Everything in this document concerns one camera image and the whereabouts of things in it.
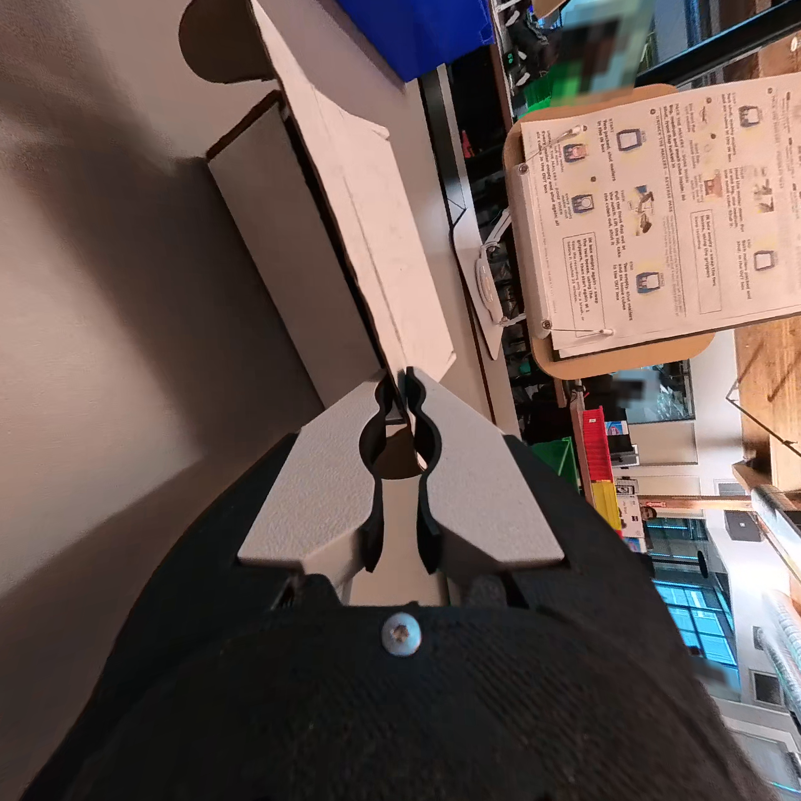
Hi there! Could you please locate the red storage bin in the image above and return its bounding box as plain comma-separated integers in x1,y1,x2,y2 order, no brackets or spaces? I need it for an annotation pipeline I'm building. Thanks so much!
582,407,617,486

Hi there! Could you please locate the printed white carton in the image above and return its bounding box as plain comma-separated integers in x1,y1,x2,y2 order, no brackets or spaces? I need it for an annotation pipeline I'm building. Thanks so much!
616,479,645,539

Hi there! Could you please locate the silver ventilation duct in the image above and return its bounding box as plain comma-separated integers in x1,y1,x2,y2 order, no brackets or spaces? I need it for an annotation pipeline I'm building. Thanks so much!
754,588,801,714

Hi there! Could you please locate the yellow storage bin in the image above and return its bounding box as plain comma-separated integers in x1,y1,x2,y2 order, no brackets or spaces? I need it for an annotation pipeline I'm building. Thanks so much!
591,481,623,533

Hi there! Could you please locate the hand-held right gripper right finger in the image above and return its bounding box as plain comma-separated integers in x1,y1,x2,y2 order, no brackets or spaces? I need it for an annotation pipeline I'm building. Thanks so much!
406,367,566,575

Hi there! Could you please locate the green plastic bin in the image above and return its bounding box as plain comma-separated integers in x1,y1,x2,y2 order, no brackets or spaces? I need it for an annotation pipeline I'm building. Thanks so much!
531,437,581,495

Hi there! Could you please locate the green storage bin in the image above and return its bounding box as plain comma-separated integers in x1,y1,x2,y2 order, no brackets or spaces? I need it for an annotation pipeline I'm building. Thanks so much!
522,75,564,120

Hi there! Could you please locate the white cardboard mailer box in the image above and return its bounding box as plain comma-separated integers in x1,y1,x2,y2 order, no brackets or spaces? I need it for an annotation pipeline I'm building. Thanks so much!
178,0,458,481

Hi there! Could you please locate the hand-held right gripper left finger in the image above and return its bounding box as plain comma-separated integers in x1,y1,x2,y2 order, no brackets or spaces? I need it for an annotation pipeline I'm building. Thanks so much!
237,369,396,574

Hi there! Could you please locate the blue plastic bin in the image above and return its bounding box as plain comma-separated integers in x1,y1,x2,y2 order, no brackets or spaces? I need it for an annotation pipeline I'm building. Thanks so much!
335,0,495,83

